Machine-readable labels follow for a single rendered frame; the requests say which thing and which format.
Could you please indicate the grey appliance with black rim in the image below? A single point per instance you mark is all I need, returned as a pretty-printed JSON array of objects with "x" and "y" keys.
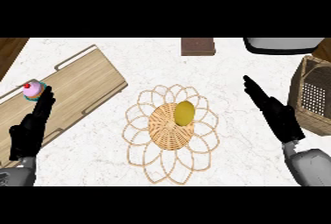
[{"x": 283, "y": 45}]

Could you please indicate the small brown wooden block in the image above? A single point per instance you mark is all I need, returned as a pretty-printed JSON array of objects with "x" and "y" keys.
[{"x": 198, "y": 46}]

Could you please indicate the brown wicker basket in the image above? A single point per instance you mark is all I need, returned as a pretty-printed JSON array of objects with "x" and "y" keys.
[{"x": 312, "y": 96}]

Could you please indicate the brown wooden panel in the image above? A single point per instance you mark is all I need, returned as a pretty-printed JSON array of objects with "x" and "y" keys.
[{"x": 9, "y": 54}]

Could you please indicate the pink frosted cupcake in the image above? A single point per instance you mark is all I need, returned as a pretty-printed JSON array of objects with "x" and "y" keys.
[{"x": 33, "y": 90}]

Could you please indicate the pale wooden cutting board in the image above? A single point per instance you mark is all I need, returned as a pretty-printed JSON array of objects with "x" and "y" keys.
[{"x": 64, "y": 96}]

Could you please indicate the brown wooden corner piece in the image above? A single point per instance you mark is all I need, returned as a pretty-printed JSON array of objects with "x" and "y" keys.
[{"x": 323, "y": 51}]

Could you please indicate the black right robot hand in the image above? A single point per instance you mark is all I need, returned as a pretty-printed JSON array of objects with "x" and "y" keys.
[{"x": 280, "y": 116}]

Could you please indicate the yellow lemon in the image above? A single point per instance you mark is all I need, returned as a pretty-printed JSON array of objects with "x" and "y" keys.
[{"x": 184, "y": 113}]

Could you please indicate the woven flower-shaped wicker placemat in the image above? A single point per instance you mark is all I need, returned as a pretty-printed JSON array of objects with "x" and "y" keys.
[{"x": 170, "y": 132}]

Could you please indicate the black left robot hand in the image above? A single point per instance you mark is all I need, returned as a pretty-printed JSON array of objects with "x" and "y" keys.
[{"x": 30, "y": 128}]

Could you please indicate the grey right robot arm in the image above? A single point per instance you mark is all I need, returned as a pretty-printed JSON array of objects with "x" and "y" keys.
[{"x": 308, "y": 166}]

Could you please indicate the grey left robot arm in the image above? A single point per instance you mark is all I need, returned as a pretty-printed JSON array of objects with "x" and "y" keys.
[{"x": 20, "y": 173}]

